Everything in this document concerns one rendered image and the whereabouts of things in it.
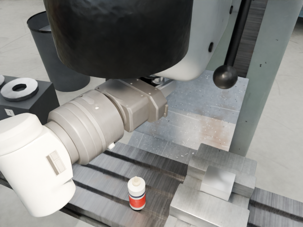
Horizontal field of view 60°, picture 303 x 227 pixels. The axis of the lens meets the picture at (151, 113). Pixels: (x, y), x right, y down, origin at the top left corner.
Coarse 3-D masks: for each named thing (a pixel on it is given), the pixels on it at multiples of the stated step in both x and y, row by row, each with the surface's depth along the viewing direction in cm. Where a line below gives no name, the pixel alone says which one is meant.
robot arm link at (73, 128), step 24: (48, 120) 36; (72, 120) 33; (48, 144) 31; (72, 144) 33; (96, 144) 35; (0, 168) 30; (24, 168) 30; (48, 168) 31; (24, 192) 31; (48, 192) 32; (72, 192) 35
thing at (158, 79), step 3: (150, 75) 43; (153, 75) 43; (141, 78) 43; (144, 78) 43; (147, 78) 43; (150, 78) 43; (153, 78) 43; (156, 78) 43; (159, 78) 43; (162, 78) 44; (144, 81) 43; (147, 81) 43; (150, 81) 43; (153, 81) 43; (156, 81) 43; (159, 81) 43
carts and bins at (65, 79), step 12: (36, 24) 232; (48, 24) 242; (36, 36) 213; (48, 36) 208; (48, 48) 216; (48, 60) 226; (48, 72) 239; (60, 72) 233; (72, 72) 236; (60, 84) 243; (72, 84) 245; (84, 84) 254
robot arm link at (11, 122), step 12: (12, 120) 32; (24, 120) 30; (36, 120) 31; (0, 132) 29; (12, 132) 29; (24, 132) 29; (36, 132) 30; (0, 144) 28; (12, 144) 29; (24, 144) 29
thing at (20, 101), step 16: (0, 80) 71; (16, 80) 71; (32, 80) 71; (0, 96) 68; (16, 96) 65; (32, 96) 67; (48, 96) 71; (0, 112) 67; (16, 112) 66; (32, 112) 65; (48, 112) 72
